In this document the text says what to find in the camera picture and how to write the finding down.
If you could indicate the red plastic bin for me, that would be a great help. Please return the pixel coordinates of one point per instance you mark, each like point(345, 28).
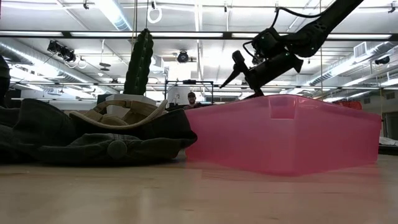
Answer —
point(280, 140)

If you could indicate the beige baseball cap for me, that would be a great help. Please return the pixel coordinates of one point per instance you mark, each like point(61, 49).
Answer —
point(109, 119)

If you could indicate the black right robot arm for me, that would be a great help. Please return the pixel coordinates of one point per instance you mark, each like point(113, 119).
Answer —
point(326, 28)

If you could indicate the person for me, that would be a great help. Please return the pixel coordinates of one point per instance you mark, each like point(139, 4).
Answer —
point(191, 99)

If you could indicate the black ceiling spotlight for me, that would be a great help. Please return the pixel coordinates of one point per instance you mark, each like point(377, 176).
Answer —
point(382, 60)
point(66, 55)
point(183, 57)

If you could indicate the red storage box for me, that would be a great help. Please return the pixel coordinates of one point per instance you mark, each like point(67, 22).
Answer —
point(351, 105)

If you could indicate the green cactus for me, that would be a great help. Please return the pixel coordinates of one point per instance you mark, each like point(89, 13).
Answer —
point(138, 62)

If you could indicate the white hexagonal plant pot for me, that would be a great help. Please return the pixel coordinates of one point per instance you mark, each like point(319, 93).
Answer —
point(140, 99)

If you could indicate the black background monitor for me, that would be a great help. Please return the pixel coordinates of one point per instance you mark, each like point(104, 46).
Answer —
point(101, 99)

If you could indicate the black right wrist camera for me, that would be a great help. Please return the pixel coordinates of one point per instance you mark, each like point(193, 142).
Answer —
point(265, 42)

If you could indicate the black overhead frame beam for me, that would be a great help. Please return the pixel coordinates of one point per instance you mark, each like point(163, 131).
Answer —
point(227, 35)

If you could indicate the black background stand frame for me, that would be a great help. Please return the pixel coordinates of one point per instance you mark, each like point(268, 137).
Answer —
point(189, 81)

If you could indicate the silver ventilation duct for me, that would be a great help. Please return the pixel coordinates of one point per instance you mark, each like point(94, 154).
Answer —
point(31, 59)
point(115, 15)
point(342, 70)

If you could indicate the black metal table frame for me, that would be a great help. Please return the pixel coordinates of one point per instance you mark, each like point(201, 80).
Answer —
point(388, 151)

